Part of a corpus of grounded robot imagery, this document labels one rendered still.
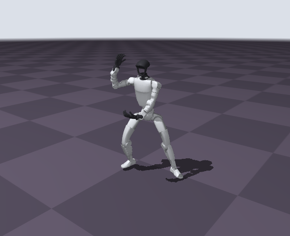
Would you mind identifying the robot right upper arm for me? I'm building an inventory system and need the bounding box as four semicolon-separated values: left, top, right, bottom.
112;77;135;89

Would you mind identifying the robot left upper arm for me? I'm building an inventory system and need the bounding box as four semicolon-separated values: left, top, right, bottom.
146;80;161;106

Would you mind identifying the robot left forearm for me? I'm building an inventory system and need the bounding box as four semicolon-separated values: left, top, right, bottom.
138;101;155;121

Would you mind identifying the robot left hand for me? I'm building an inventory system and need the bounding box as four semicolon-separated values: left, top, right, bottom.
123;110;143;120

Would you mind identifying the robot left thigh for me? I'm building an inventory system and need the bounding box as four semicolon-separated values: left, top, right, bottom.
153;113;170;150

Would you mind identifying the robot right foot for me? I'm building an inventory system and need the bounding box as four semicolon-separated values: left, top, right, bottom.
121;158;136;168

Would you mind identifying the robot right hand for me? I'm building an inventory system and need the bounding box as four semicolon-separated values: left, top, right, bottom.
113;54;126;71

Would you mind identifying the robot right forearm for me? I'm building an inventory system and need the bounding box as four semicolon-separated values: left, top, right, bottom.
110;67;119;83

